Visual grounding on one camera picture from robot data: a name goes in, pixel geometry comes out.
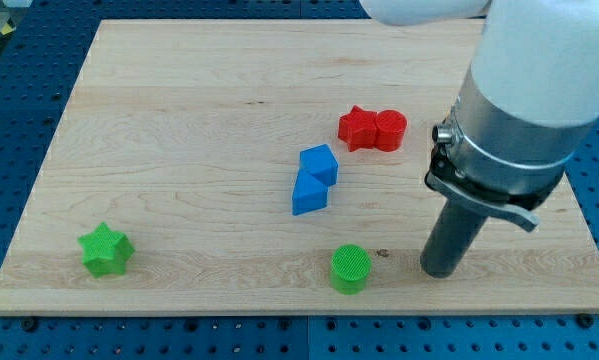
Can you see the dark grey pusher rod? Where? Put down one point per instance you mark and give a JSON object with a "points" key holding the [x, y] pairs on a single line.
{"points": [[453, 233]]}

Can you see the silver tool flange with clamp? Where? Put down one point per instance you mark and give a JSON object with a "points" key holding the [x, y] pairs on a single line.
{"points": [[489, 162]]}

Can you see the green cylinder block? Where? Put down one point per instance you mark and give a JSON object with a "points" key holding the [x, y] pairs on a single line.
{"points": [[350, 268]]}

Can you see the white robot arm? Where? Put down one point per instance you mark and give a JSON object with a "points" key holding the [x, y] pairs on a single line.
{"points": [[528, 99]]}

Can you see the red star block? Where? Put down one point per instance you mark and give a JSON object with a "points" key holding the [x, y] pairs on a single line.
{"points": [[358, 129]]}

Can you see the green star block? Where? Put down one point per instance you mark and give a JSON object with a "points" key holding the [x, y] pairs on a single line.
{"points": [[105, 251]]}

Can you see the red cylinder block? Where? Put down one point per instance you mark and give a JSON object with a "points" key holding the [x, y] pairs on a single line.
{"points": [[390, 129]]}

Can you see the blue wedge block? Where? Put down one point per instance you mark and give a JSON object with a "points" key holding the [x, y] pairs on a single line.
{"points": [[309, 193]]}

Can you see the blue cube block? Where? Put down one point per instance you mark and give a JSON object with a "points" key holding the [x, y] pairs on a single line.
{"points": [[321, 163]]}

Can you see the wooden board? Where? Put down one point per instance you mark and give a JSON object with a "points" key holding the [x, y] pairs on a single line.
{"points": [[185, 135]]}

